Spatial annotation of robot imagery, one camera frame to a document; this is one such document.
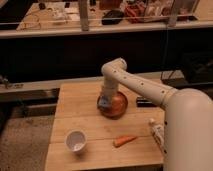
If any brown wooden bowl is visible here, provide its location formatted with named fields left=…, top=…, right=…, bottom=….
left=97, top=91, right=128, bottom=118

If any black round object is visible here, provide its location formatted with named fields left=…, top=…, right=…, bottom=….
left=101, top=10, right=124, bottom=25

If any white tube bottle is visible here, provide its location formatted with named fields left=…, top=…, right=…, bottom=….
left=149, top=118, right=164, bottom=148

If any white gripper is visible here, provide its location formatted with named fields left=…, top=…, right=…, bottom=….
left=98, top=85, right=117, bottom=108

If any orange carrot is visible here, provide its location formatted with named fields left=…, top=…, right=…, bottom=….
left=113, top=135, right=136, bottom=148

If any black rectangular block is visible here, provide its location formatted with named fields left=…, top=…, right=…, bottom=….
left=136, top=97, right=154, bottom=107

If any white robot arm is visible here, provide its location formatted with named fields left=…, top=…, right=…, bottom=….
left=101, top=58, right=213, bottom=171

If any red tool clutter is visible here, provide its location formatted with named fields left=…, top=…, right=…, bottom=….
left=124, top=3, right=145, bottom=23

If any grey metal post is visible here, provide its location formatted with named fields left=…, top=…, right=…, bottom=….
left=78, top=0, right=89, bottom=31

